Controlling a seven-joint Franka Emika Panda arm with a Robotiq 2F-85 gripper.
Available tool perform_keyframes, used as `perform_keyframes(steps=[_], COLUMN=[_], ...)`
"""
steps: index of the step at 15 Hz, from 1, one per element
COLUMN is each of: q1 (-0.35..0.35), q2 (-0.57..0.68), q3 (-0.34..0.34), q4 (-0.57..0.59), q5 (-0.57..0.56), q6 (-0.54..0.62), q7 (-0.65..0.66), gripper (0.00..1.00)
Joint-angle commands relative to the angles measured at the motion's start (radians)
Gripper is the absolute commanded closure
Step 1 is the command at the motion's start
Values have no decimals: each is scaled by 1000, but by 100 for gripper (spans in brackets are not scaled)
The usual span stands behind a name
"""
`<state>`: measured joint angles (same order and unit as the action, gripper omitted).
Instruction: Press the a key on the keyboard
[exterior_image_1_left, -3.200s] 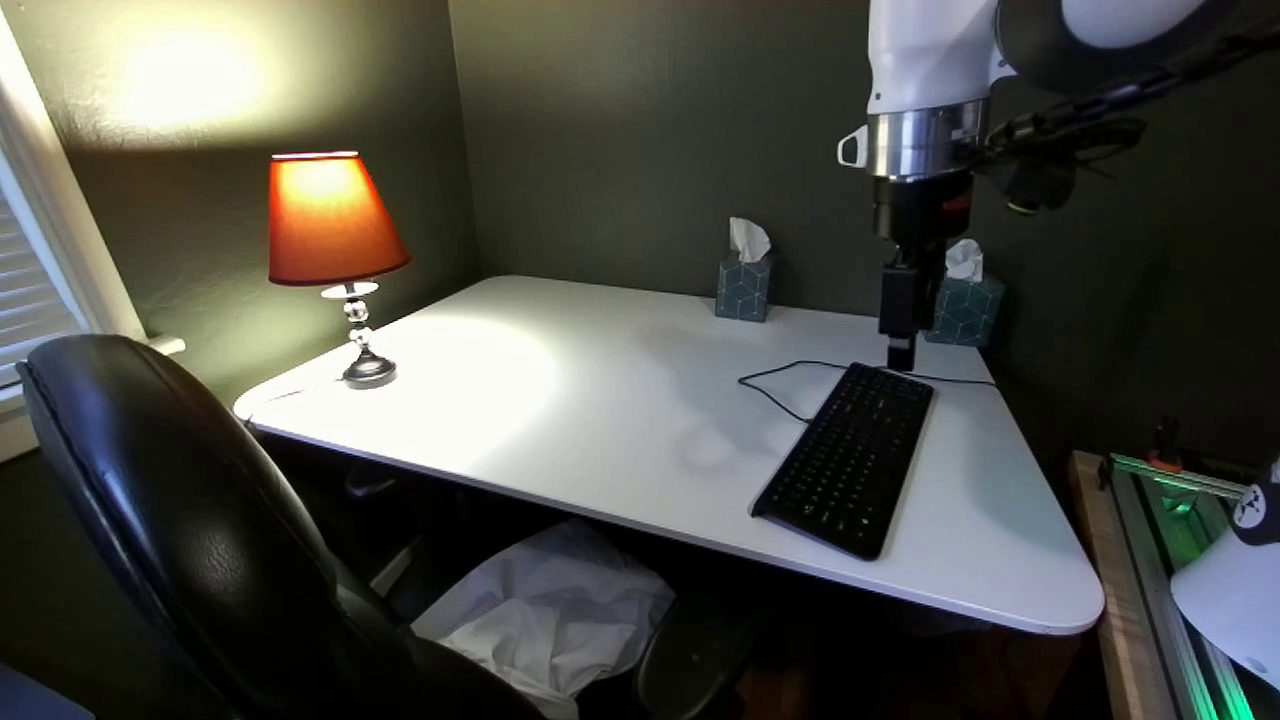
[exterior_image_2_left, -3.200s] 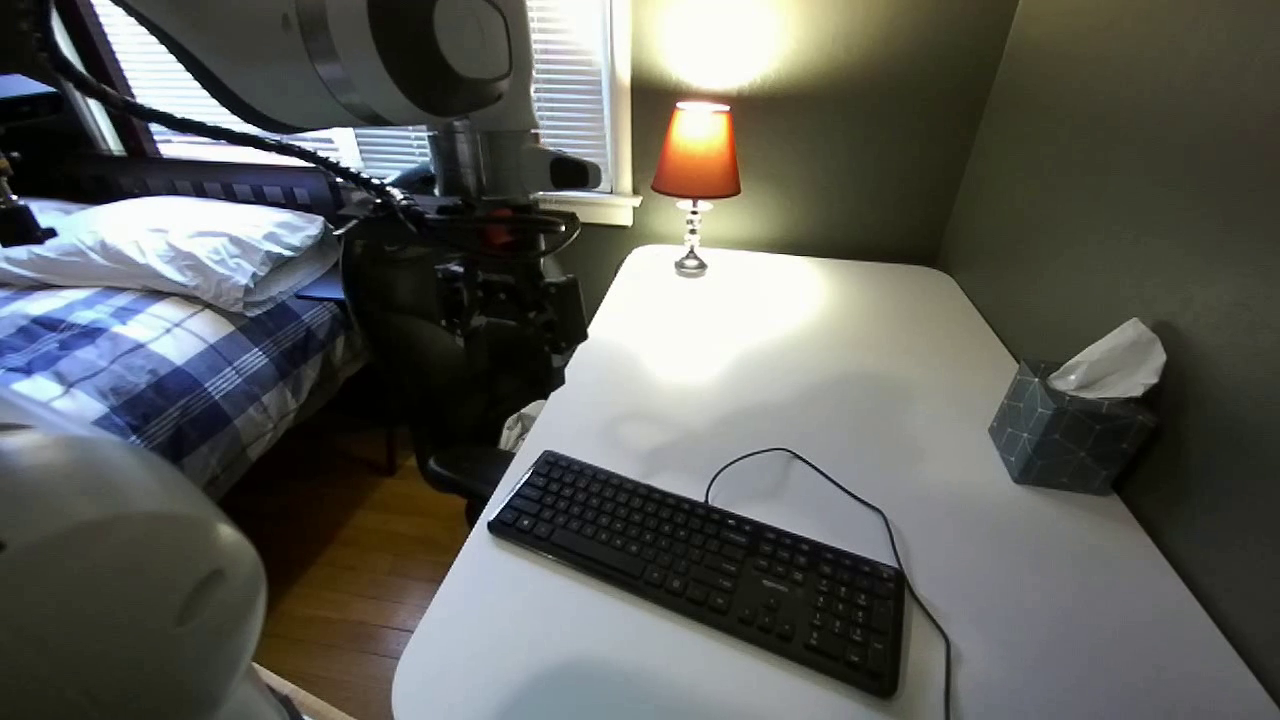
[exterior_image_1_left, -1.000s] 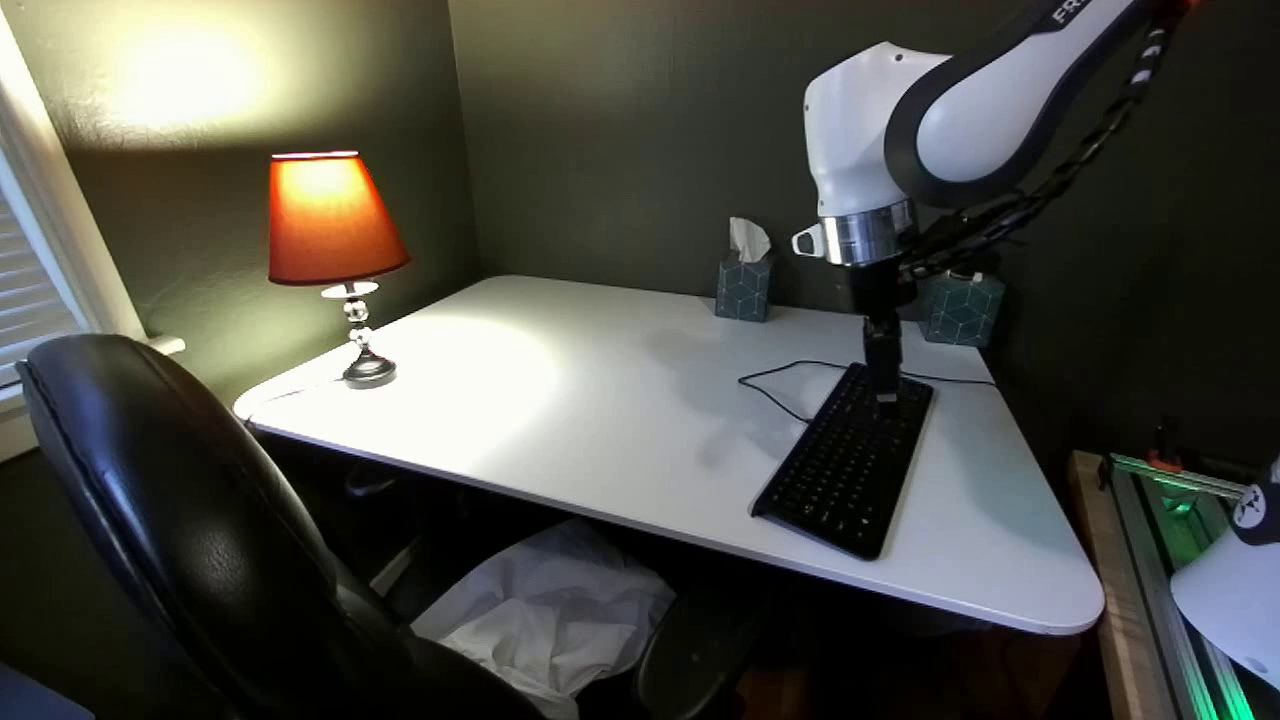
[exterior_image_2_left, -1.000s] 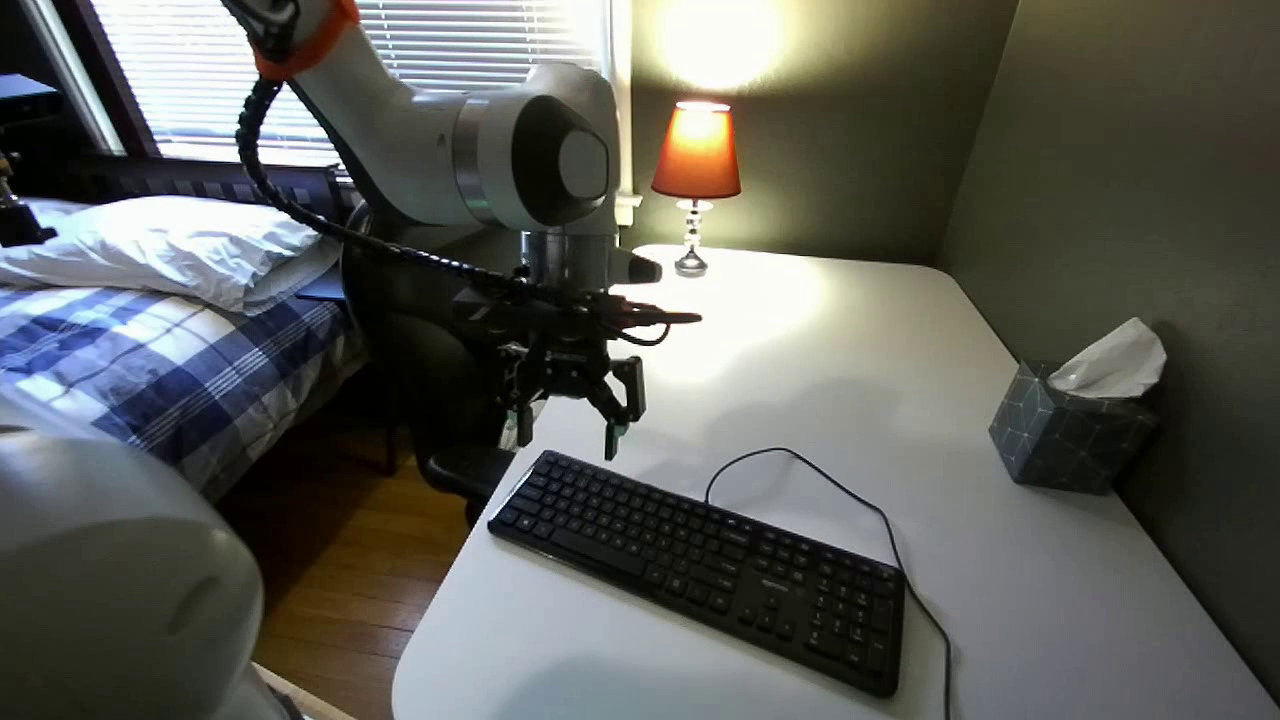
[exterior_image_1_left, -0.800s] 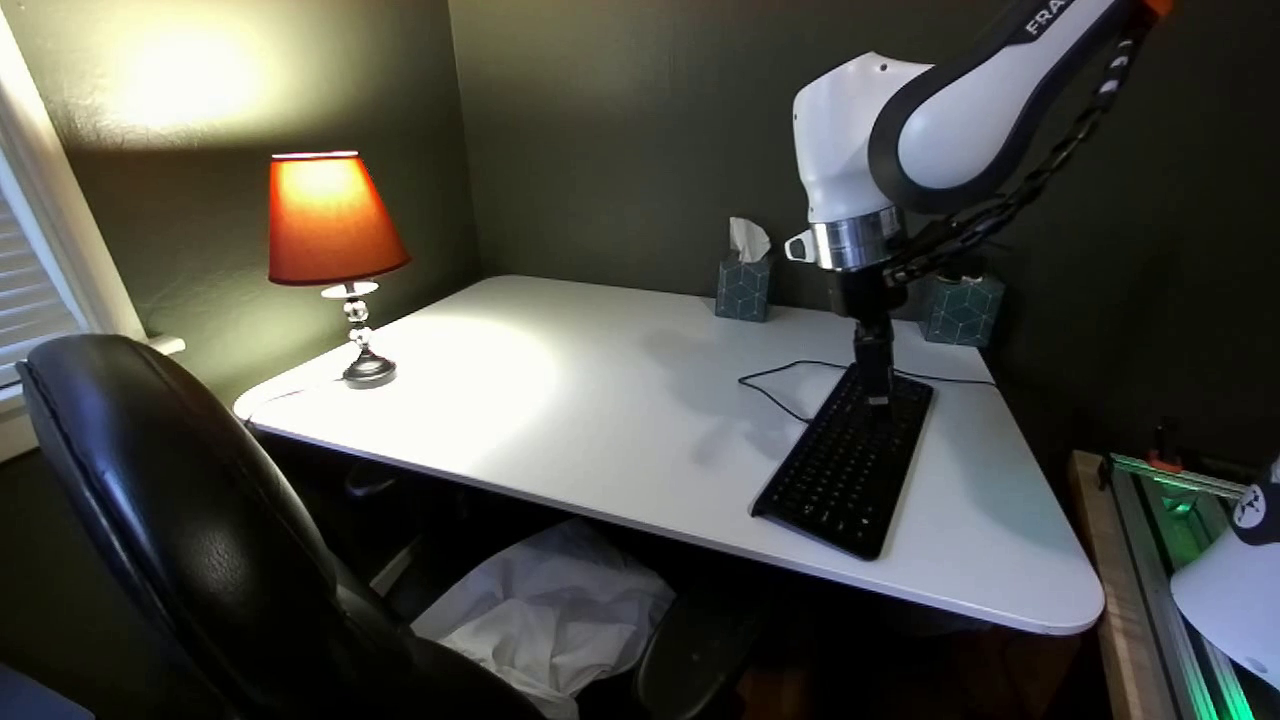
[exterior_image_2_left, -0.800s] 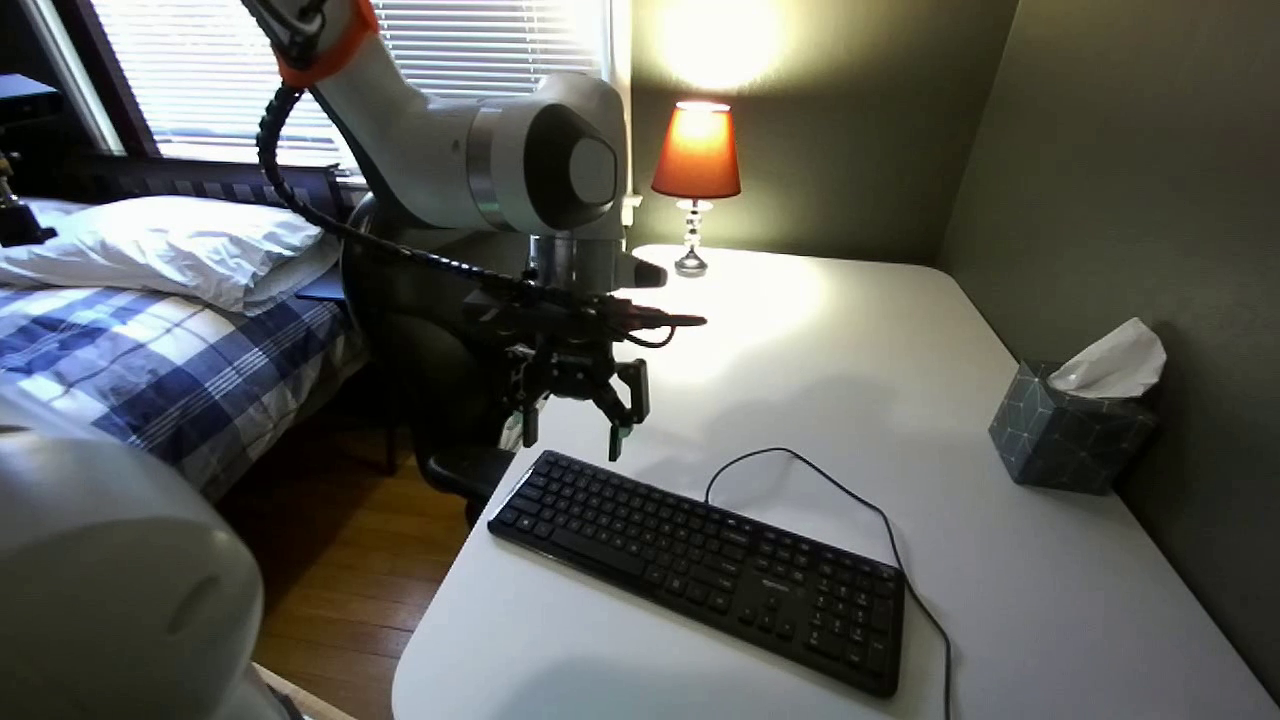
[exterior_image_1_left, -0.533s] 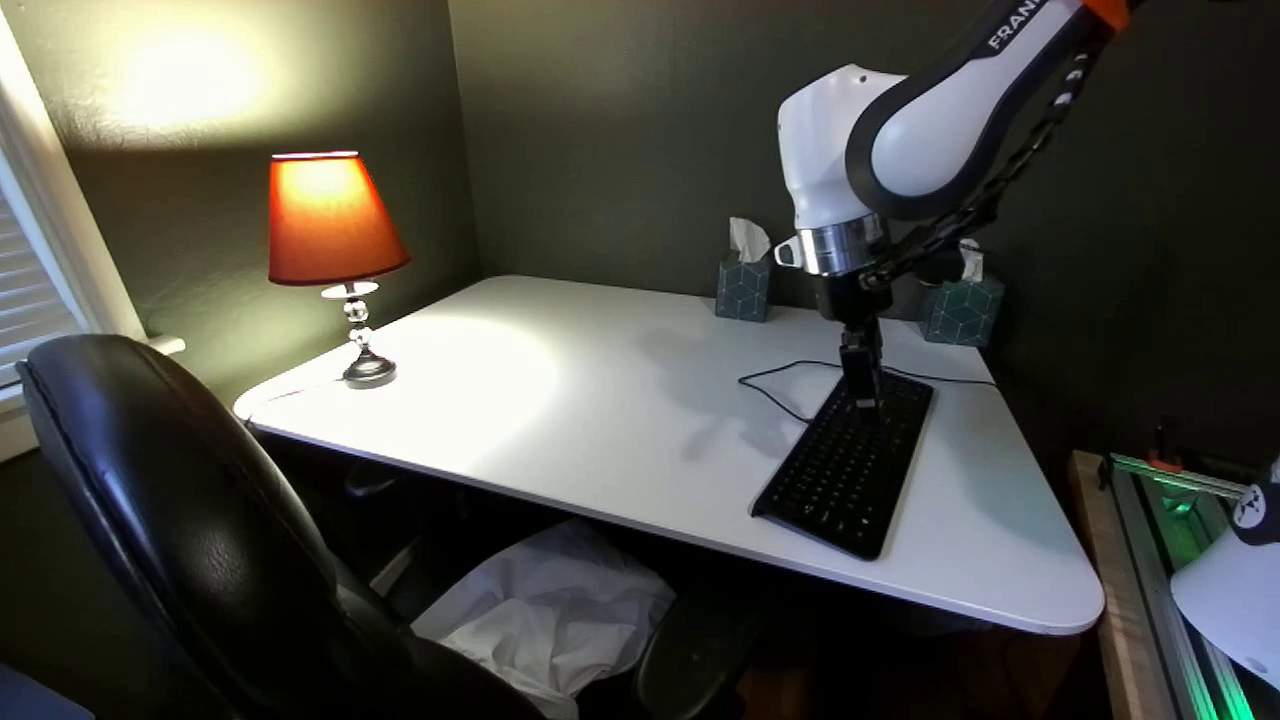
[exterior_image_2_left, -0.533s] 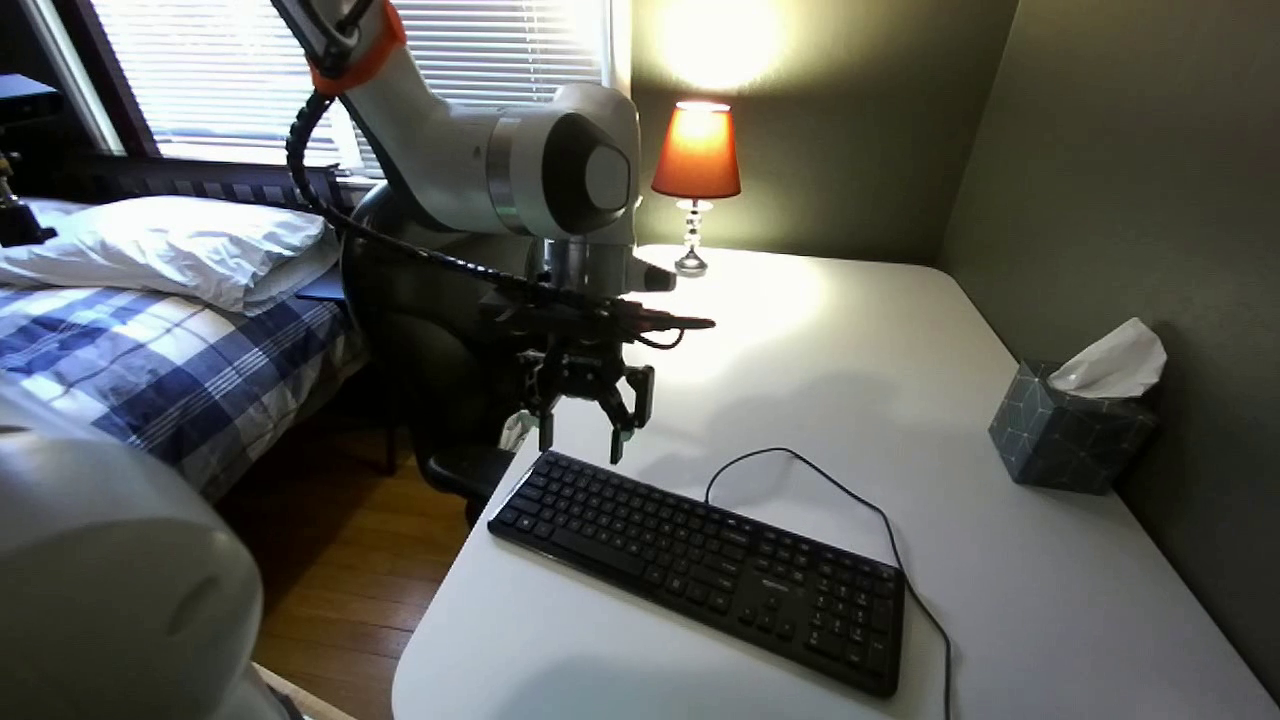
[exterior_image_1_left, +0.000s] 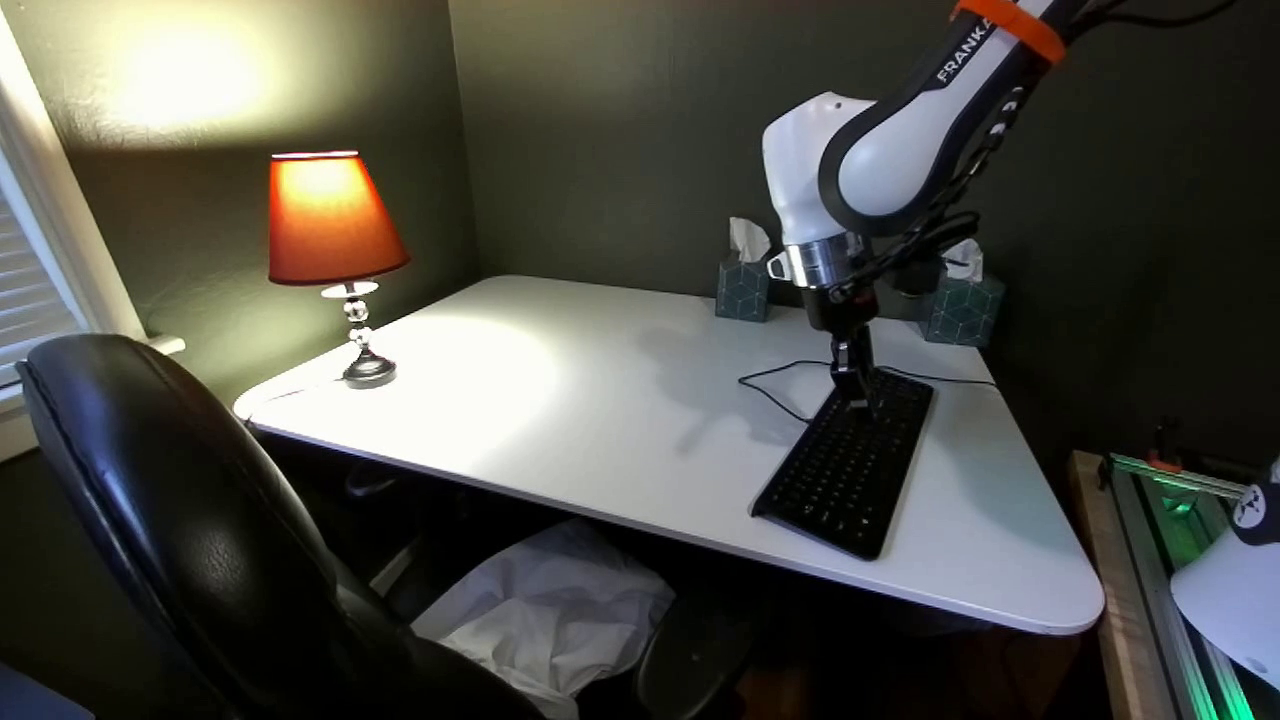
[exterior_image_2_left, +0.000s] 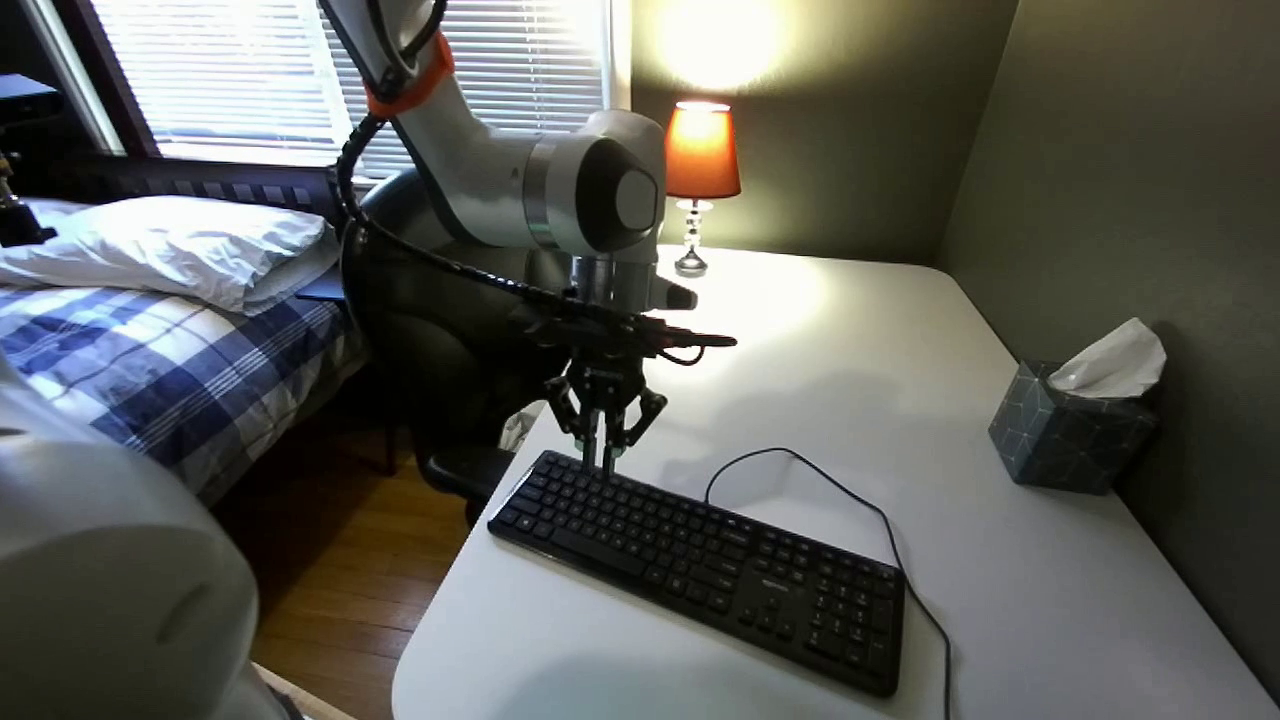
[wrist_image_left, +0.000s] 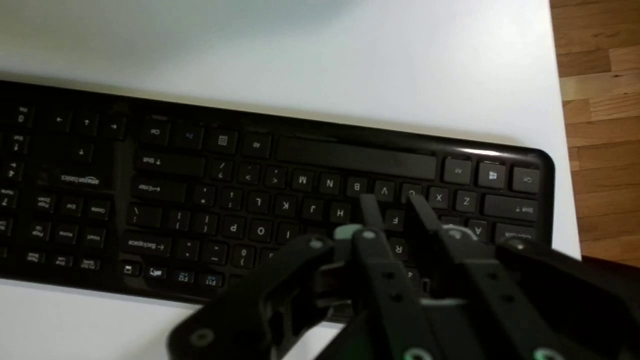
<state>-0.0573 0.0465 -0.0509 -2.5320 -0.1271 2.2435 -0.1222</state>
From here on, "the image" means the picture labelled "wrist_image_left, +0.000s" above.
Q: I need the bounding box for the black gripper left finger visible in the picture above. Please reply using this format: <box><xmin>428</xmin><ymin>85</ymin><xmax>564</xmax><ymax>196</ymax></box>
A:
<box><xmin>168</xmin><ymin>192</ymin><xmax>443</xmax><ymax>360</ymax></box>

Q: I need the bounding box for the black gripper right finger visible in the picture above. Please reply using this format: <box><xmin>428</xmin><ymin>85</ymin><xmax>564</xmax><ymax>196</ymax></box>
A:
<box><xmin>405</xmin><ymin>190</ymin><xmax>640</xmax><ymax>360</ymax></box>

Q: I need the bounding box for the black computer keyboard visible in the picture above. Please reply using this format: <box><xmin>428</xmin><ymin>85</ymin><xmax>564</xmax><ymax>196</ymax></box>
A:
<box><xmin>0</xmin><ymin>77</ymin><xmax>557</xmax><ymax>304</ymax></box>

